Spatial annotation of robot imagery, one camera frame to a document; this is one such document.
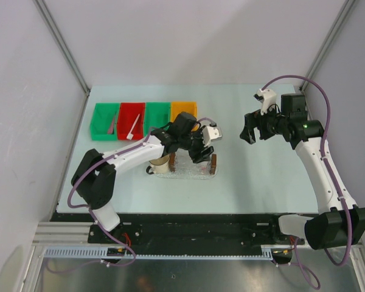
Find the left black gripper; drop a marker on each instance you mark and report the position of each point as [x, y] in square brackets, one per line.
[197, 157]

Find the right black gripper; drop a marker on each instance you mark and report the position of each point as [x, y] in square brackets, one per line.
[248, 132]

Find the clear holder with brown ends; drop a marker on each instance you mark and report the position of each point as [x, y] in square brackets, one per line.
[181, 164]

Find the cream enamel mug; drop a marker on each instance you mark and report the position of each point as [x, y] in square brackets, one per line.
[158, 166]

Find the white pink toothbrush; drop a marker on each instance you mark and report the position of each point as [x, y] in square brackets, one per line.
[130, 135]

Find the pink toothpaste tube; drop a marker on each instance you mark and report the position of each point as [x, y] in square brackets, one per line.
[112, 126]

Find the white toothpaste tube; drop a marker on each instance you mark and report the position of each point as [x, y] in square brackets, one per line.
[205, 167]

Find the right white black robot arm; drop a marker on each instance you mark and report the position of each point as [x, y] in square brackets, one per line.
[340, 221]

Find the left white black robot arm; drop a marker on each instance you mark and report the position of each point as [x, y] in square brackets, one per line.
[95, 176]

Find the clear oval glass tray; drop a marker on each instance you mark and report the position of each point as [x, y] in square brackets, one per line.
[171, 175]

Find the yellow plastic bin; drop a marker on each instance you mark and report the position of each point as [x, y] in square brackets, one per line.
[177, 107]

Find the green plastic bin middle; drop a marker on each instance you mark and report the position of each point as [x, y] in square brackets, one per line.
[157, 114]

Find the green plastic bin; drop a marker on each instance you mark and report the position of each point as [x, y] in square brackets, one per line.
[101, 119]
[157, 114]

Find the red plastic bin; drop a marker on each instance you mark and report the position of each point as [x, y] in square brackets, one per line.
[127, 114]

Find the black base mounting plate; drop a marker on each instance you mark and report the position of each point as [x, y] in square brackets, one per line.
[187, 232]

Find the green plastic bin left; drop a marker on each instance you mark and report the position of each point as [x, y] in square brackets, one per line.
[101, 119]

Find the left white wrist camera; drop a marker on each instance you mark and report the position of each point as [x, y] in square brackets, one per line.
[211, 134]

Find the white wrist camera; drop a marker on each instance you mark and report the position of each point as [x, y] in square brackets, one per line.
[267, 98]
[211, 134]

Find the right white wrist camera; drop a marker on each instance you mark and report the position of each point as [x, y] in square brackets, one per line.
[267, 98]

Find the white slotted cable duct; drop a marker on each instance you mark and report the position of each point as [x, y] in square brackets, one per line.
[265, 252]

